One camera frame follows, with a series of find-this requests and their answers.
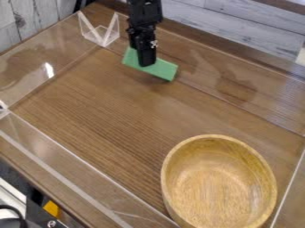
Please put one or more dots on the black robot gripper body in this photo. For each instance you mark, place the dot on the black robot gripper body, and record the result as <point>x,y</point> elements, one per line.
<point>142,25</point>

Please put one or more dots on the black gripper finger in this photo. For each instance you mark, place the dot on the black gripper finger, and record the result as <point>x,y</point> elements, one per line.
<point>146,50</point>

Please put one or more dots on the green rectangular block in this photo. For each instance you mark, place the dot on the green rectangular block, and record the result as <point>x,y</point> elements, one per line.
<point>160,69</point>

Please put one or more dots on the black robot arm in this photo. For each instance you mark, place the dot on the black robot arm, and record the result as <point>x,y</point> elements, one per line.
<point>147,4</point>

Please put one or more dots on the light wooden bowl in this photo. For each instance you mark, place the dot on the light wooden bowl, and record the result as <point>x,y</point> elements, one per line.
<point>217,184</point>

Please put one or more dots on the black device with yellow label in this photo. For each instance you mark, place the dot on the black device with yellow label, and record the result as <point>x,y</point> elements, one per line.
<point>41,217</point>

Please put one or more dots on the clear acrylic corner bracket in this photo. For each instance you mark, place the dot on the clear acrylic corner bracket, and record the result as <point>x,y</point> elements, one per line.
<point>100,35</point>

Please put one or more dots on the clear acrylic tray wall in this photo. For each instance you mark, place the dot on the clear acrylic tray wall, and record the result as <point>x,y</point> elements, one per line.
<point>99,202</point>

